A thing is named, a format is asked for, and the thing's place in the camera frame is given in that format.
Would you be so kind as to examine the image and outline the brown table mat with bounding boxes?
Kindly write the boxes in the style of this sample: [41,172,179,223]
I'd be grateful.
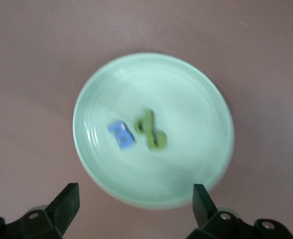
[0,0,293,239]

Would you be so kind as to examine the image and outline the blue letter e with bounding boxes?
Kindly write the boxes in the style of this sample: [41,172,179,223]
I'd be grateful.
[107,121,137,151]

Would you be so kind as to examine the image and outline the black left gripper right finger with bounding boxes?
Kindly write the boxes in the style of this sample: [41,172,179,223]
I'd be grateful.
[185,183,293,239]

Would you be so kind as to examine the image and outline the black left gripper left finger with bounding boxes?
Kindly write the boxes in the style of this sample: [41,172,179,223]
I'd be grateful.
[0,183,81,239]

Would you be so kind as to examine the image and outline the green plate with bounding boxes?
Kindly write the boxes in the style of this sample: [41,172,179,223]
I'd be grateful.
[72,51,235,210]

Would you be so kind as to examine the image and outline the green letter p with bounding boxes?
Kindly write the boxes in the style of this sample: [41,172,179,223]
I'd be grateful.
[134,109,156,144]

